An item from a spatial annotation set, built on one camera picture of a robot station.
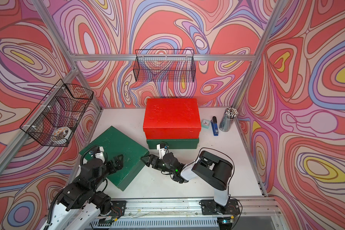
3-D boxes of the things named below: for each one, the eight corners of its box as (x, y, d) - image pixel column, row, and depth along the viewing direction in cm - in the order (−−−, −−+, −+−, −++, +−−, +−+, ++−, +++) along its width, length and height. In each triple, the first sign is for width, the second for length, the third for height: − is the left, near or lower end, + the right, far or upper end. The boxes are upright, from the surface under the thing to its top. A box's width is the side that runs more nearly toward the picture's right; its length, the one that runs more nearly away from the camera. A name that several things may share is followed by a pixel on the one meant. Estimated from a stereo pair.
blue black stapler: (213, 136, 105) (215, 131, 100) (210, 121, 114) (211, 116, 110) (218, 136, 105) (220, 131, 100) (214, 121, 114) (216, 116, 110)
